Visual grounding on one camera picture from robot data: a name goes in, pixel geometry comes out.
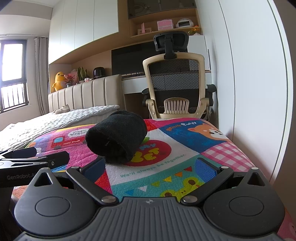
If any black knitted garment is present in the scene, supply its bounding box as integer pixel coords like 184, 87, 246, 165
85, 110, 147, 164

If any white quilted bed mattress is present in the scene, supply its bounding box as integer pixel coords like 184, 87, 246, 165
0, 105, 119, 151

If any colourful cartoon quilted mat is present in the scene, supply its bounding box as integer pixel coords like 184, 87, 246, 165
14, 118, 295, 240

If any small white item on bed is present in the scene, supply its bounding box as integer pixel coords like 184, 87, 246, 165
54, 104, 71, 114

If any yellow duck plush toy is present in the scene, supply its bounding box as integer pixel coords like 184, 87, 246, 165
52, 71, 67, 91

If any pink flower bouquet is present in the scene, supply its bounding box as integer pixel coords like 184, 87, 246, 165
64, 69, 79, 87

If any beige padded headboard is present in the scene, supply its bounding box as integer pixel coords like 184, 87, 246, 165
48, 75, 126, 112

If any green potted plant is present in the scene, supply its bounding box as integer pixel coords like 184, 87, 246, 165
77, 66, 89, 81

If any beige mesh office chair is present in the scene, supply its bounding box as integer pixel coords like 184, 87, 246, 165
142, 31, 217, 121

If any black round speaker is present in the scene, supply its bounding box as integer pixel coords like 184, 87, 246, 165
93, 67, 106, 79

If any grey curtain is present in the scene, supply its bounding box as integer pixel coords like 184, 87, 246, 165
34, 37, 50, 115

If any white keyboard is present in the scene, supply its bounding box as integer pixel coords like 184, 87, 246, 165
121, 72, 145, 79

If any black computer monitor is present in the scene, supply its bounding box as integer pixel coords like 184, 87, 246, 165
111, 42, 190, 75

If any orange toy on shelf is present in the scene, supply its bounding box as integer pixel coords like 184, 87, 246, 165
188, 26, 202, 36

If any white alarm clock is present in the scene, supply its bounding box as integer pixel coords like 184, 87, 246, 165
176, 18, 194, 28

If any pink box on shelf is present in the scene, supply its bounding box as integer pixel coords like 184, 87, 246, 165
157, 19, 174, 31

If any pink figurine on shelf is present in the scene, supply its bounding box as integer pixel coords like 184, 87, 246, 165
137, 23, 152, 35

